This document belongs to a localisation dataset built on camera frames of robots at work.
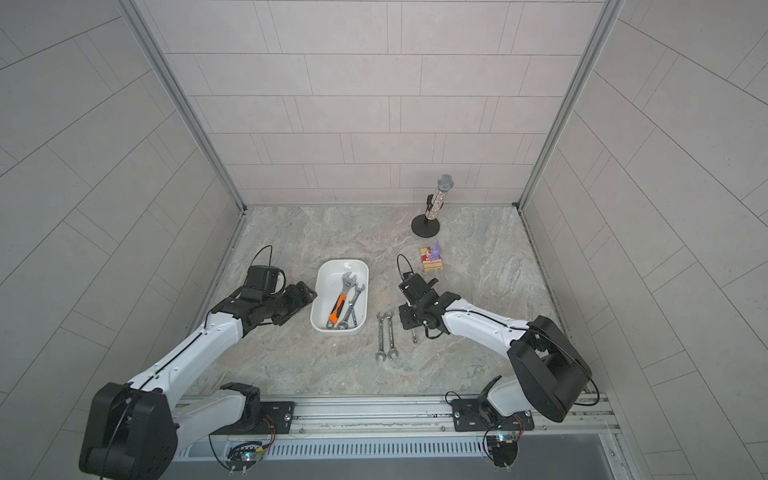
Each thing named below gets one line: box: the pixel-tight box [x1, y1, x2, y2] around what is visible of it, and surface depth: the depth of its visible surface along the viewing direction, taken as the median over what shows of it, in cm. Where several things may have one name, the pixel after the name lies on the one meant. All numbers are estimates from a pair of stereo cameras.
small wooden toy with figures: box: [420, 240, 443, 272], surface depth 101 cm
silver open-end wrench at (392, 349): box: [385, 309, 398, 360], surface depth 86 cm
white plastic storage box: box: [310, 259, 369, 334], surface depth 93 cm
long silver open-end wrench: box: [375, 312, 386, 363], surface depth 86 cm
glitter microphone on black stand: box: [411, 174, 454, 238], surface depth 103 cm
